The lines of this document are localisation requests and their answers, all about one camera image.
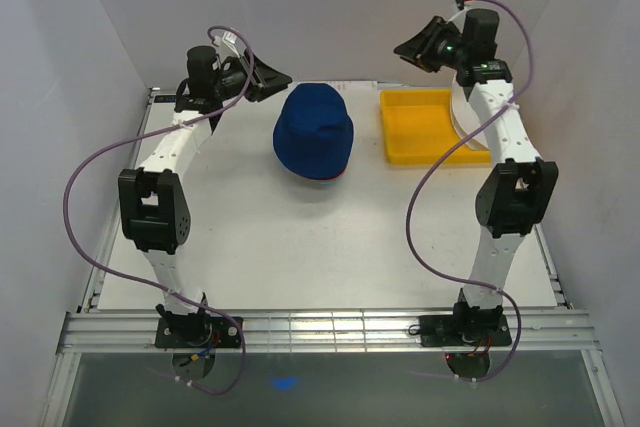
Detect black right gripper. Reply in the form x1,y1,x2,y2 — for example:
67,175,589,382
392,16,467,74

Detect blue bucket hat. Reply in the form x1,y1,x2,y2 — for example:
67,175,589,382
272,83,354,181

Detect purple cable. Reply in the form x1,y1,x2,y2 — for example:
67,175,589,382
63,25,261,396
405,0,534,384

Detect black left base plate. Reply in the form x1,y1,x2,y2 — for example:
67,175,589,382
154,314,243,349

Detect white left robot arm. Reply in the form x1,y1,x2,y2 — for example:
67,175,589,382
118,40,292,347

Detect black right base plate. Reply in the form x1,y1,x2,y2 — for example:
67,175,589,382
408,314,512,347

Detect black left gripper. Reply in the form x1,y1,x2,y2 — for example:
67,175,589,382
213,48,293,103

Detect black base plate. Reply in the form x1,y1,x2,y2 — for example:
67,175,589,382
408,314,512,347
154,314,243,349

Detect white bucket hat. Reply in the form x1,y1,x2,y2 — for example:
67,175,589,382
450,77,488,151

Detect blue label sticker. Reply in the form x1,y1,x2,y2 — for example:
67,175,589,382
153,94,177,104

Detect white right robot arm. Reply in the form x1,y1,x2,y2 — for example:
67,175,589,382
394,9,559,344

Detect yellow plastic tray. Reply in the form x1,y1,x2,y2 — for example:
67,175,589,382
380,88,460,166

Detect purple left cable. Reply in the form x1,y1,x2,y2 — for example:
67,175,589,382
63,25,261,396

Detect aluminium frame rail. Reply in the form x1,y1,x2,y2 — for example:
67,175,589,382
58,308,600,354

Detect maroon bucket hat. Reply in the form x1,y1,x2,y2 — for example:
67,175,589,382
317,170,346,185

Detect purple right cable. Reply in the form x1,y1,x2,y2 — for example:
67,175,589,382
405,0,534,384

